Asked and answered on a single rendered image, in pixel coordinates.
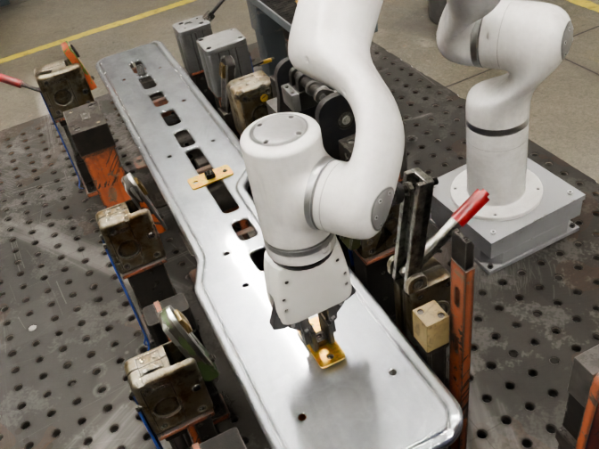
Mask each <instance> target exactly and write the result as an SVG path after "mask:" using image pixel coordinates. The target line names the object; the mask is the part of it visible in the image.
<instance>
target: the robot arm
mask: <svg viewBox="0 0 599 449"><path fill-rule="evenodd" d="M382 3H383V0H299V1H298V4H297V8H296V11H295V14H294V18H293V22H292V25H291V32H290V36H289V43H288V54H289V59H290V61H291V64H292V65H293V67H294V68H295V69H297V70H298V71H299V72H301V73H302V74H304V75H306V76H308V77H310V78H313V79H314V80H316V81H318V82H320V83H322V84H324V85H326V86H329V87H330V88H332V89H334V90H336V91H337V92H338V93H340V94H341V95H343V96H344V98H345V99H346V100H347V101H348V103H349V105H350V107H351V109H352V111H353V114H354V117H355V121H356V139H355V144H354V148H353V152H352V155H351V158H350V160H349V162H347V161H342V160H338V159H334V158H333V157H331V156H330V155H329V154H328V153H327V152H326V151H325V149H324V146H323V141H322V135H321V129H320V126H319V125H318V123H317V122H316V121H315V120H314V119H313V118H311V117H310V116H308V115H305V114H302V113H298V112H279V113H275V114H271V115H267V116H265V117H263V118H259V119H258V120H256V121H254V122H253V123H251V124H250V125H249V126H248V127H247V128H246V129H245V130H244V131H243V133H242V136H241V140H240V145H241V149H242V155H243V159H244V163H245V167H246V171H247V175H248V178H249V182H250V188H251V192H252V196H253V199H254V203H255V207H256V210H257V214H258V221H259V225H260V229H261V232H262V236H263V240H264V243H265V247H266V251H265V255H264V274H265V282H266V288H267V297H268V301H269V303H270V306H271V307H272V313H271V316H270V320H269V323H270V325H271V327H272V328H273V330H280V329H285V328H286V327H289V328H290V329H294V330H298V331H300V334H301V337H302V340H303V342H304V343H305V345H306V346H307V345H310V346H311V347H312V349H313V350H314V351H317V350H318V349H319V347H318V343H317V338H316V331H315V330H314V328H313V327H312V325H311V324H310V322H309V319H308V318H309V317H311V316H313V315H315V314H318V319H319V324H320V329H321V331H323V332H324V334H325V336H326V337H327V339H328V341H329V343H330V344H332V343H334V342H335V338H334V334H333V333H334V332H335V331H336V327H335V320H336V319H337V317H338V315H337V313H338V311H339V310H340V308H341V307H342V305H343V304H344V300H347V299H348V298H350V297H351V296H352V295H354V294H355V293H356V291H357V290H356V288H355V287H354V286H353V285H352V283H351V280H350V276H349V269H348V266H347V263H346V259H345V257H344V254H343V252H342V249H341V245H340V244H339V241H338V239H337V237H336V235H335V234H337V235H340V236H343V237H347V238H351V239H357V240H365V239H370V238H372V237H374V235H376V234H377V233H378V232H379V231H380V230H381V229H382V227H383V225H384V223H385V221H386V219H387V218H388V215H389V212H390V207H391V204H392V201H393V198H394V194H395V190H396V187H397V183H398V177H399V173H400V169H401V166H402V161H403V156H404V148H405V132H404V126H403V121H402V118H401V115H400V112H399V109H398V105H397V103H396V101H395V99H394V97H393V95H392V93H391V92H390V90H389V88H388V87H387V86H386V84H385V82H384V81H383V79H382V77H381V76H380V74H379V73H378V71H377V69H376V68H375V67H374V65H373V61H372V58H371V54H370V47H371V43H372V39H373V33H374V31H375V27H376V24H377V20H378V18H379V14H380V11H381V8H382ZM436 35H437V36H436V40H437V47H438V49H439V51H440V53H441V54H442V55H443V56H444V57H445V58H446V59H448V60H449V61H451V62H453V63H457V64H460V65H465V66H472V67H480V68H487V69H501V70H506V71H508V73H506V74H504V75H501V76H498V77H495V78H490V79H487V80H484V81H481V82H479V83H478V84H476V85H475V86H473V87H472V88H471V89H470V91H469V92H468V94H467V97H466V104H465V127H466V169H465V170H464V171H463V172H462V173H460V174H459V175H458V176H457V177H456V178H455V180H454V181H453V183H452V185H451V190H450V194H451V199H452V201H453V203H454V204H455V206H456V207H457V208H459V207H460V206H461V205H462V204H463V203H464V202H465V201H466V200H467V199H468V198H469V197H470V196H471V195H472V194H473V193H474V192H475V191H476V190H477V189H479V190H480V191H481V190H482V189H484V190H486V191H487V192H488V193H489V196H488V198H489V201H488V202H487V203H486V204H485V205H484V206H483V207H482V209H481V210H480V211H479V212H478V213H477V214H476V215H475V216H474V218H478V219H480V220H485V221H507V220H512V219H516V218H519V217H521V216H525V215H527V214H528V213H530V212H531V211H532V210H534V209H535V208H536V207H537V206H538V205H539V203H540V201H541V200H542V197H543V185H542V183H541V181H540V180H539V178H538V177H537V176H536V175H535V174H534V173H533V172H531V171H530V170H528V169H527V157H528V140H529V110H530V102H531V97H532V95H533V93H534V91H535V89H536V88H537V87H538V85H539V84H540V83H541V82H542V81H543V80H545V79H546V78H547V77H548V76H549V75H550V74H551V73H552V72H553V71H554V70H555V69H556V68H557V67H558V66H559V65H560V64H561V62H562V61H563V59H564V58H565V56H566V55H567V54H568V52H569V50H570V46H571V43H572V41H573V26H572V23H571V20H570V17H569V15H568V13H566V12H565V11H564V10H563V9H562V8H561V7H559V6H557V5H555V4H549V3H543V2H535V1H522V0H447V4H446V6H445V8H444V11H443V13H442V15H441V17H440V20H439V25H438V29H437V32H436Z"/></svg>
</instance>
